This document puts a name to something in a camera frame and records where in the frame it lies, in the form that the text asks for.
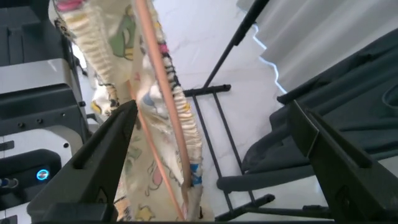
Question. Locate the white curtain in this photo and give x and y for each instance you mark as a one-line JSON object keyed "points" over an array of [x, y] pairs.
{"points": [[311, 31]]}

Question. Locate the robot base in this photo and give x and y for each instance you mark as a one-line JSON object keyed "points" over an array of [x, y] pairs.
{"points": [[31, 102]]}

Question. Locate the cream printed garment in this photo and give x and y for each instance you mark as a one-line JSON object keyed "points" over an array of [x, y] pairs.
{"points": [[102, 62]]}

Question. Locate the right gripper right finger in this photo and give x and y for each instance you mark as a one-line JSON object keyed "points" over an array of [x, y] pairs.
{"points": [[348, 180]]}

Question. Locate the dark grey long-sleeved shirt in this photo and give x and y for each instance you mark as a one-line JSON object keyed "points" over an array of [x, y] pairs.
{"points": [[342, 102]]}

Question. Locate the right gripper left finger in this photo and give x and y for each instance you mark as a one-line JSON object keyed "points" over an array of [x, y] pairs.
{"points": [[93, 161]]}

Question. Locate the black clothes rack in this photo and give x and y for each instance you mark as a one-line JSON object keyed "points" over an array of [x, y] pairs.
{"points": [[243, 28]]}

